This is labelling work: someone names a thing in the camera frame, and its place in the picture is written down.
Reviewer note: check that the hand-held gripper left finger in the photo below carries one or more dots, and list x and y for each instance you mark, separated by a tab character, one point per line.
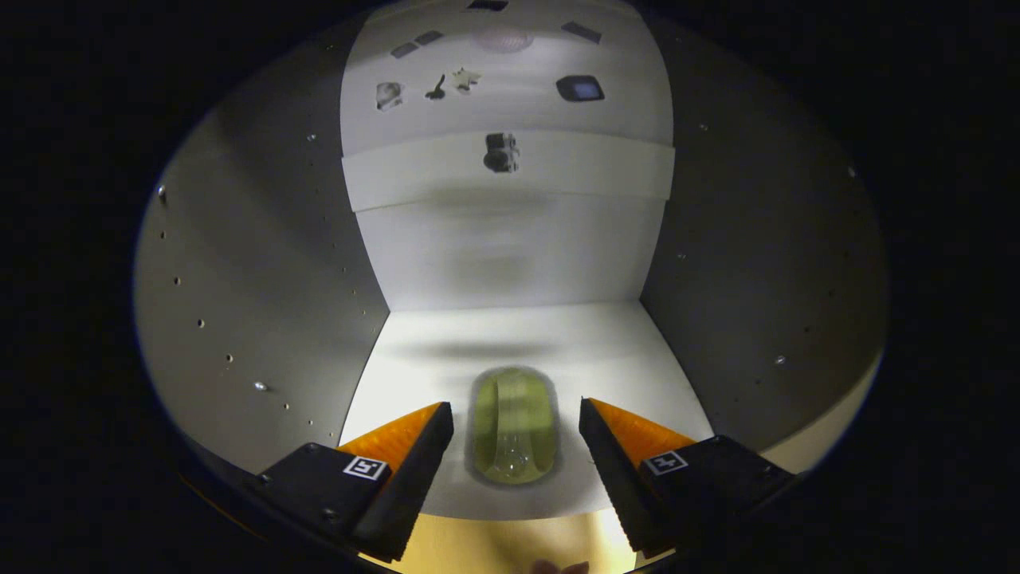
413	482

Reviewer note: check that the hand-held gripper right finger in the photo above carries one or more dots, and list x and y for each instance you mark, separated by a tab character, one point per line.
615	482

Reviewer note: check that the white cabinet shelf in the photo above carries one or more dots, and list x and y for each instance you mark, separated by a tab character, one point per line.
558	343

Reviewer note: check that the grey cabinet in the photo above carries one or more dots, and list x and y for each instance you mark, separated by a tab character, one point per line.
263	279

